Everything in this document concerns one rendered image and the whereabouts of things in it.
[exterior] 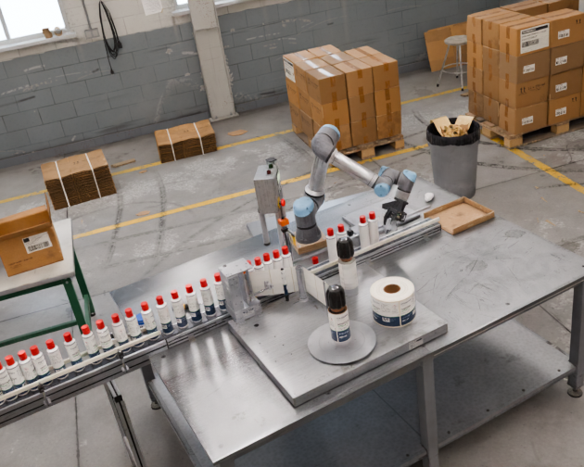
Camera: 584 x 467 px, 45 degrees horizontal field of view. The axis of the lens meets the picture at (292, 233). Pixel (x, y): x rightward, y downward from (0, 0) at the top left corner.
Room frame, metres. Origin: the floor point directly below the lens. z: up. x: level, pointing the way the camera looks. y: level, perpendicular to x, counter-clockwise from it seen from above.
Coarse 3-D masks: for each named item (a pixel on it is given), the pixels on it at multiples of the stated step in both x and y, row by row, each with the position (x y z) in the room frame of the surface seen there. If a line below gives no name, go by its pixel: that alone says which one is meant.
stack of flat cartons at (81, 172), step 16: (64, 160) 6.92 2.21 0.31; (80, 160) 6.86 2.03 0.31; (96, 160) 6.78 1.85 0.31; (48, 176) 6.56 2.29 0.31; (64, 176) 6.48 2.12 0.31; (80, 176) 6.52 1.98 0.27; (96, 176) 6.56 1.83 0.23; (48, 192) 6.43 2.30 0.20; (64, 192) 6.45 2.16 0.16; (80, 192) 6.51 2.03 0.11; (96, 192) 6.55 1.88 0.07; (112, 192) 6.60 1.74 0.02
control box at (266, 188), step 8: (264, 168) 3.19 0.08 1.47; (256, 176) 3.10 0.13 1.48; (264, 176) 3.09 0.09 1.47; (272, 176) 3.08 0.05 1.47; (256, 184) 3.07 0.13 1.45; (264, 184) 3.06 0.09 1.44; (272, 184) 3.05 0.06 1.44; (256, 192) 3.07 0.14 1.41; (264, 192) 3.06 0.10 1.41; (272, 192) 3.06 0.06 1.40; (280, 192) 3.16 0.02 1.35; (264, 200) 3.06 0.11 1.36; (272, 200) 3.06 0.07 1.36; (264, 208) 3.06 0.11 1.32; (272, 208) 3.06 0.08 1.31
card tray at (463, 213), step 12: (444, 204) 3.64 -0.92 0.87; (456, 204) 3.67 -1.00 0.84; (468, 204) 3.65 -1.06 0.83; (432, 216) 3.58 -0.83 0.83; (444, 216) 3.56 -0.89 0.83; (456, 216) 3.53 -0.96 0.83; (468, 216) 3.51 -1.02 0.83; (480, 216) 3.49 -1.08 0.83; (492, 216) 3.46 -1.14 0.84; (444, 228) 3.42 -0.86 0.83; (456, 228) 3.35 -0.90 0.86; (468, 228) 3.38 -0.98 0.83
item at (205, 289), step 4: (200, 280) 2.88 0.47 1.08; (204, 280) 2.87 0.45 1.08; (200, 284) 2.87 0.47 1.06; (204, 284) 2.86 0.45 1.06; (208, 284) 2.89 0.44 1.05; (200, 288) 2.87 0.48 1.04; (204, 288) 2.86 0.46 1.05; (208, 288) 2.86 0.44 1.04; (200, 292) 2.87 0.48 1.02; (204, 292) 2.86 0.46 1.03; (208, 292) 2.86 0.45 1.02; (204, 296) 2.86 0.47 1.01; (208, 296) 2.86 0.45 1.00; (204, 300) 2.86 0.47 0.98; (208, 300) 2.86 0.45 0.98; (212, 300) 2.87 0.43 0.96; (204, 304) 2.86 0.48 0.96; (208, 304) 2.86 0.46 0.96; (212, 304) 2.87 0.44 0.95; (204, 308) 2.87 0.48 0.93; (208, 308) 2.86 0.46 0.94; (212, 308) 2.86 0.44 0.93; (208, 312) 2.86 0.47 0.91; (212, 312) 2.86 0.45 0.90; (208, 316) 2.86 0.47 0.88; (212, 316) 2.86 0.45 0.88
